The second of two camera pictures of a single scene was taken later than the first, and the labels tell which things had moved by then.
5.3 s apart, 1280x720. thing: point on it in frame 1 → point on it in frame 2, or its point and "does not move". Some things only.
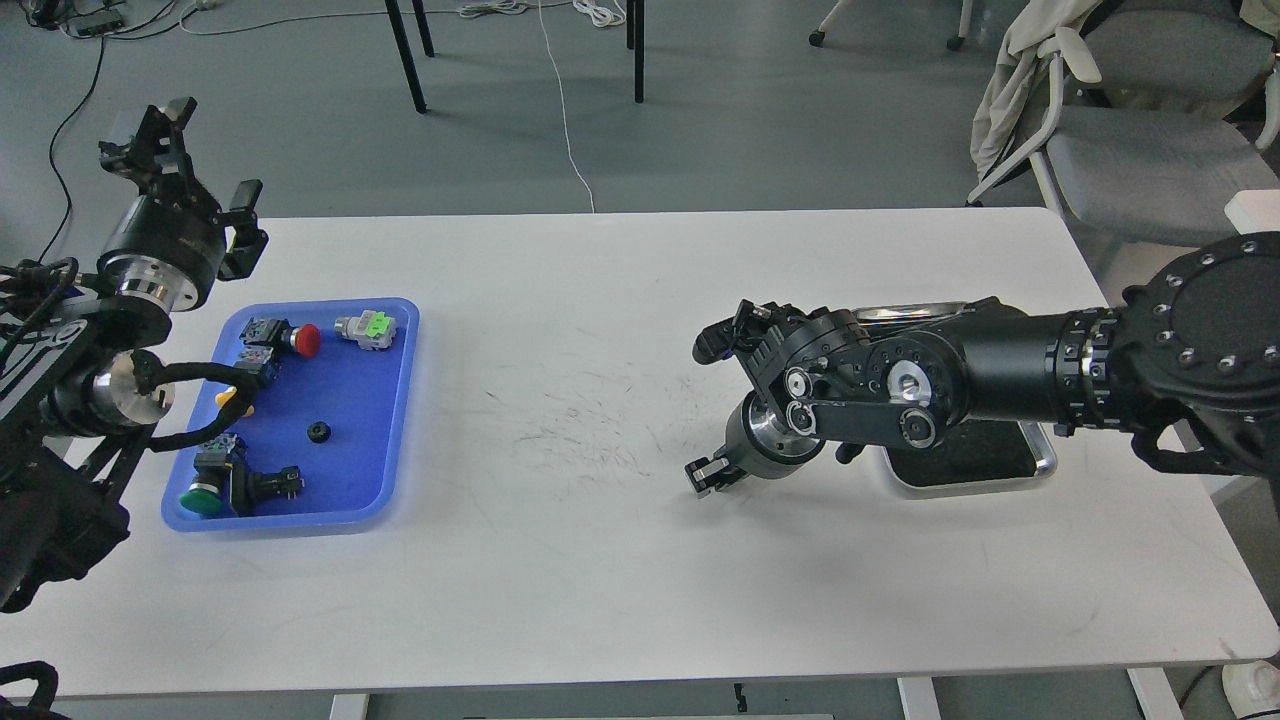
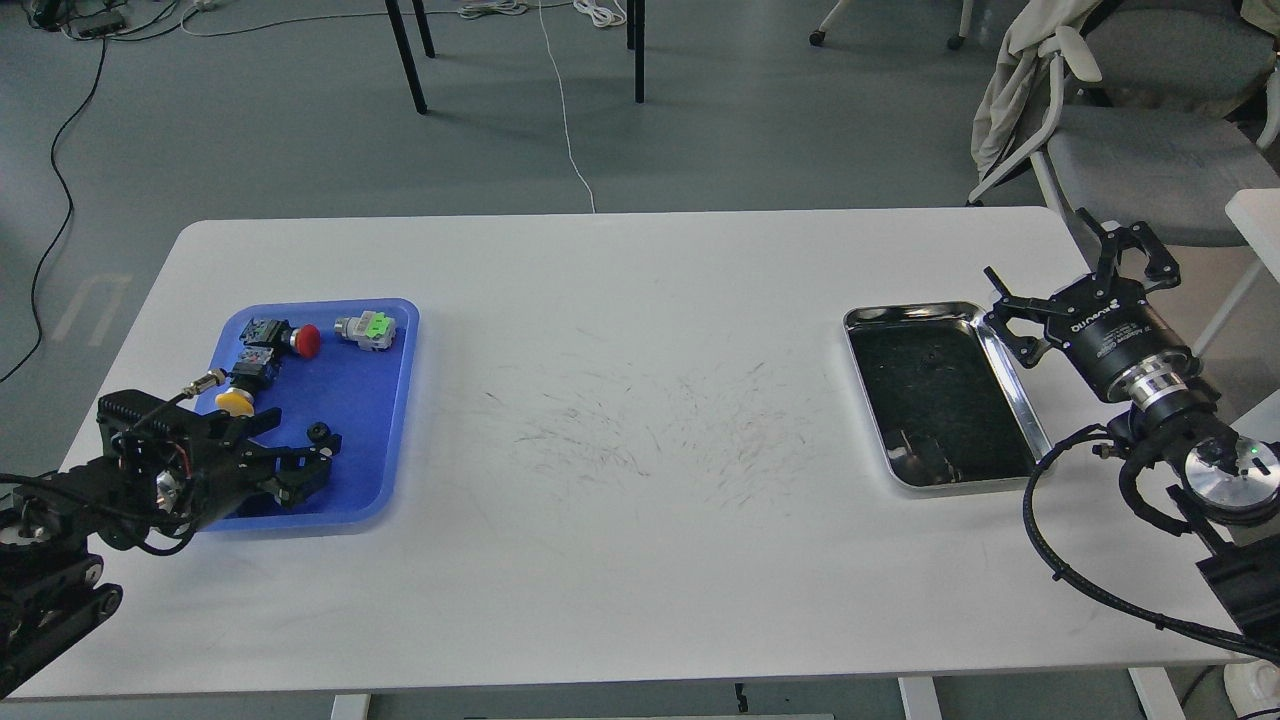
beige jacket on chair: (1040, 28) does not move
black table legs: (635, 10) does not move
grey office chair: (1160, 107) does not move
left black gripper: (170, 254) → (166, 466)
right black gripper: (760, 446) → (1116, 340)
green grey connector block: (373, 330) does not move
